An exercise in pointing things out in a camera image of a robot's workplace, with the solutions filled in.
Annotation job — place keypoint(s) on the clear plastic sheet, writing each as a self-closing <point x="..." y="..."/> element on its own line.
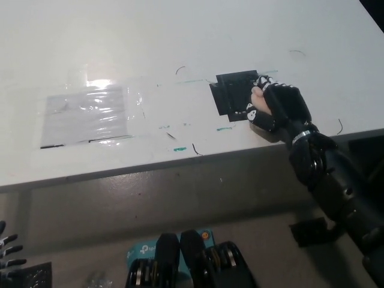
<point x="84" y="117"/>

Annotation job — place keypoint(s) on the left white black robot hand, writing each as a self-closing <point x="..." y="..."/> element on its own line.
<point x="9" y="258"/>

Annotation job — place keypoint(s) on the black tape mask patch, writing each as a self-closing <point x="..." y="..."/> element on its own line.
<point x="232" y="94"/>

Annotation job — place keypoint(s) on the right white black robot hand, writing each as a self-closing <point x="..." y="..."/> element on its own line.
<point x="289" y="105"/>

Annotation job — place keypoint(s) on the pink dumpling face toy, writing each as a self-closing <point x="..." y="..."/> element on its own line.
<point x="260" y="100"/>

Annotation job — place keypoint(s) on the crumpled clear plastic wrap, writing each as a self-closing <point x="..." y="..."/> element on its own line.
<point x="97" y="280"/>

